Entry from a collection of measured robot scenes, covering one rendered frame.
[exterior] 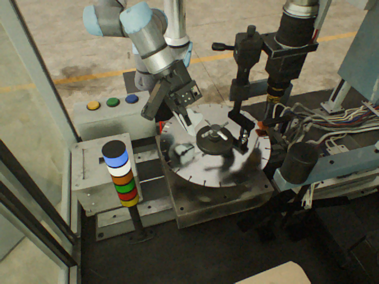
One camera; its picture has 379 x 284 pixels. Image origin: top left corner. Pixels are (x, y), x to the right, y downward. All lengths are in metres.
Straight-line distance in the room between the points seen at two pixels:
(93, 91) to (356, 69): 2.33
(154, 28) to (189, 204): 0.48
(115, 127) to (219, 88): 1.67
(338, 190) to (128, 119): 0.74
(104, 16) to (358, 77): 0.61
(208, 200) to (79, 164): 0.40
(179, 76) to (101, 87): 2.02
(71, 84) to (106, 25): 2.06
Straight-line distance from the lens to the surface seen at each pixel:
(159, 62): 0.68
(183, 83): 0.72
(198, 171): 0.73
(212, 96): 2.48
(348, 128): 1.25
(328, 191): 0.96
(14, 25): 0.76
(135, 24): 0.67
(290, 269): 0.87
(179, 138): 0.81
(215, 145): 0.78
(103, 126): 1.03
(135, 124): 1.04
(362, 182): 1.04
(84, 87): 2.75
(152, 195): 0.93
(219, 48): 0.69
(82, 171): 0.85
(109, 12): 0.81
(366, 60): 0.61
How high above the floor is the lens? 1.55
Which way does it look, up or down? 47 degrees down
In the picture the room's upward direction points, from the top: straight up
